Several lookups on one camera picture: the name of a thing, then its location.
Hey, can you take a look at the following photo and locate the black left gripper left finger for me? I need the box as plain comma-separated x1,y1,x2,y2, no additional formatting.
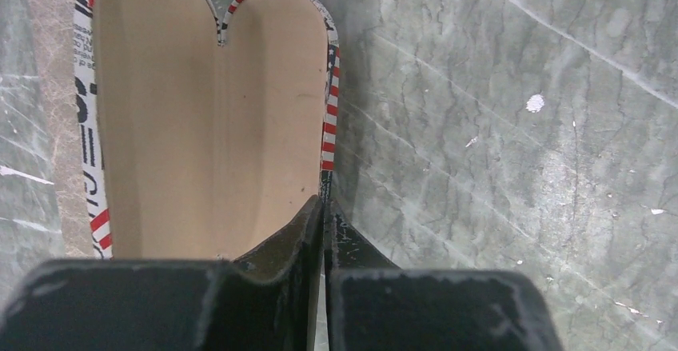
1,196,323,350

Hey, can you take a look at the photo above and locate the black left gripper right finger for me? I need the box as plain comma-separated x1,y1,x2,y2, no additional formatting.
324,201,562,350

